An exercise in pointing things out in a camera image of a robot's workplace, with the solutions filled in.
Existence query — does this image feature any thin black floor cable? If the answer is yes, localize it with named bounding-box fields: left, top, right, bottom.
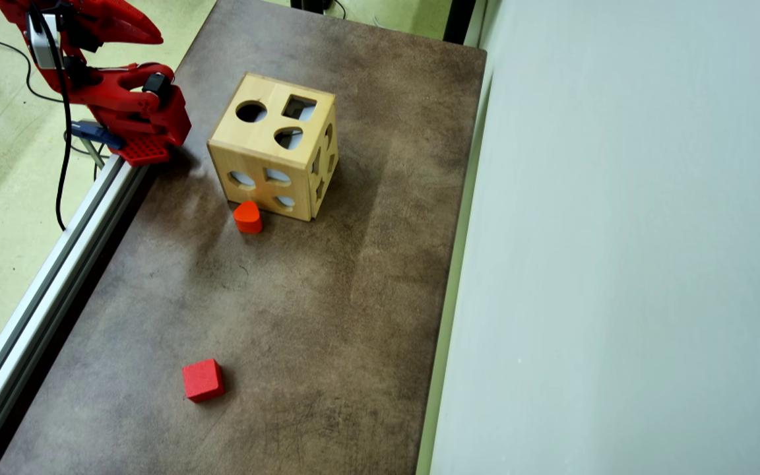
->
left=0, top=36, right=67, bottom=105

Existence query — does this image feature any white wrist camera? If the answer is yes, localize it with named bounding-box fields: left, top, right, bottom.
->
left=26, top=12, right=59, bottom=70

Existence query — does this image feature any blue clamp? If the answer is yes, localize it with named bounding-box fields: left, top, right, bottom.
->
left=67, top=119, right=123, bottom=169

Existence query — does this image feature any black camera cable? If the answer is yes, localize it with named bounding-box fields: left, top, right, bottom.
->
left=27, top=3, right=74, bottom=232

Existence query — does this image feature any aluminium profile rail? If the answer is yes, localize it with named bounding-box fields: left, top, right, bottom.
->
left=0, top=155, right=150, bottom=475

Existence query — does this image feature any black object with cable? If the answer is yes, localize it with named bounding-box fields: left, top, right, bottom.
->
left=290, top=0, right=348, bottom=19

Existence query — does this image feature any orange heart shaped block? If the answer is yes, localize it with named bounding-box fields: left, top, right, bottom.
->
left=233, top=200, right=264, bottom=235

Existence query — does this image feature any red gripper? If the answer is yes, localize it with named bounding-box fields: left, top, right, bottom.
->
left=0, top=0, right=164, bottom=52

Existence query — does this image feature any dark vertical post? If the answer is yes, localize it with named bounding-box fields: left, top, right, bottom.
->
left=443, top=0, right=478, bottom=46

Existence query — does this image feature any red cube block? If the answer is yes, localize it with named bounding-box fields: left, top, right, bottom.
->
left=181, top=358, right=226, bottom=404

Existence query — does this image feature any wooden shape sorter box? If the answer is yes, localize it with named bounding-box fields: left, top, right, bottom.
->
left=206, top=71, right=339, bottom=222

